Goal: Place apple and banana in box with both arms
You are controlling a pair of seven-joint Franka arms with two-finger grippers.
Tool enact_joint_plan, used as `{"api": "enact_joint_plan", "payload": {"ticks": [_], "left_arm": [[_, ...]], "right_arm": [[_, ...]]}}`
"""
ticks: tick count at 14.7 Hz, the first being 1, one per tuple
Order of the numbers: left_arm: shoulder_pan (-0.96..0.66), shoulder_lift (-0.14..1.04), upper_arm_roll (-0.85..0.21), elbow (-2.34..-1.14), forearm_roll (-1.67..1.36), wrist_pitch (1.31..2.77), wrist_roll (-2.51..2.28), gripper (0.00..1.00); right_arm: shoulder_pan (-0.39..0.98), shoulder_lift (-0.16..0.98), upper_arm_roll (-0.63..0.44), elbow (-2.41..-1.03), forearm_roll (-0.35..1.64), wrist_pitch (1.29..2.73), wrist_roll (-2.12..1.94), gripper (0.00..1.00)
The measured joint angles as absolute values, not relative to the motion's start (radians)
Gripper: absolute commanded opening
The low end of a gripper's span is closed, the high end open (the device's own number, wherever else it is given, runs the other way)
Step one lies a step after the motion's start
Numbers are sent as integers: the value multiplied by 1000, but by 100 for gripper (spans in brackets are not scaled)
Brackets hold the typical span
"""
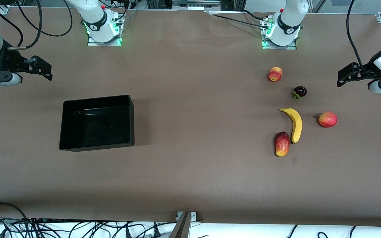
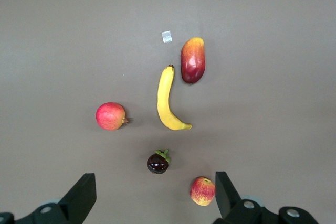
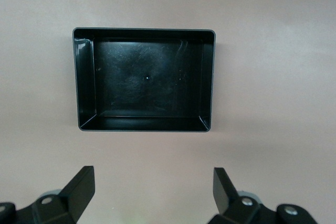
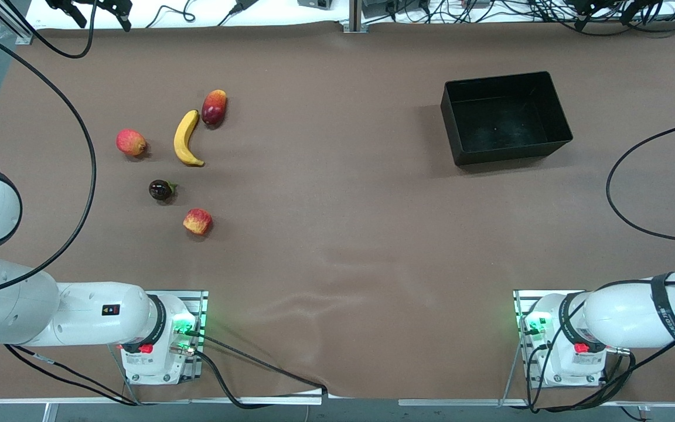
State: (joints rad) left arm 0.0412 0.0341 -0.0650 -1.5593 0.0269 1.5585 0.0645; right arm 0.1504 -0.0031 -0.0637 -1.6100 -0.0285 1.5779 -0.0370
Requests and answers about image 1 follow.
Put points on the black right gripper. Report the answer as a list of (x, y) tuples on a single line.
[(6, 61)]

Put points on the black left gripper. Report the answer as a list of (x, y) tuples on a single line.
[(367, 70)]

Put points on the yellow banana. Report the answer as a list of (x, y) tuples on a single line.
[(297, 125)]

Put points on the red yellow apple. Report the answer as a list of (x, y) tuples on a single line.
[(275, 74)]

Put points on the black plastic box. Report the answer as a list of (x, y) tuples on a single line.
[(94, 125)]

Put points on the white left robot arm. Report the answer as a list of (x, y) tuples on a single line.
[(289, 16)]

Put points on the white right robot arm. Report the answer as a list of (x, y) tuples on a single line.
[(94, 13)]

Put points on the dark purple mangosteen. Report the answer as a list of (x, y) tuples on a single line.
[(300, 91)]

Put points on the red yellow mango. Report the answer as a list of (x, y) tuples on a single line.
[(282, 144)]

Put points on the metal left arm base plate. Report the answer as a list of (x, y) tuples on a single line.
[(291, 47)]

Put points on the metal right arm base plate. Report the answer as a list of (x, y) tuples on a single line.
[(111, 43)]

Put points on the grey rail with white connectors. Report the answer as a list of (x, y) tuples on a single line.
[(195, 4)]

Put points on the metal table edge bracket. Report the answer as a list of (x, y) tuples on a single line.
[(185, 224)]

